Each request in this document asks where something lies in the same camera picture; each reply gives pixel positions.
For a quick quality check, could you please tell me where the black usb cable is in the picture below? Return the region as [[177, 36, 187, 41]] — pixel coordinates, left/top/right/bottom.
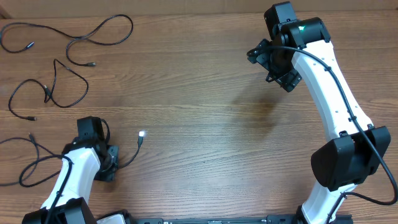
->
[[7, 58, 90, 121], [0, 130, 146, 187], [0, 14, 134, 67]]

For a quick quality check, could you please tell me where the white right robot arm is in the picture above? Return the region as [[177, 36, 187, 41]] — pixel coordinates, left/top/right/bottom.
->
[[247, 16, 391, 223]]

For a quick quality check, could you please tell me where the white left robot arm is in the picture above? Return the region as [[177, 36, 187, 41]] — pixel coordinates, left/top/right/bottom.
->
[[22, 147, 134, 224]]

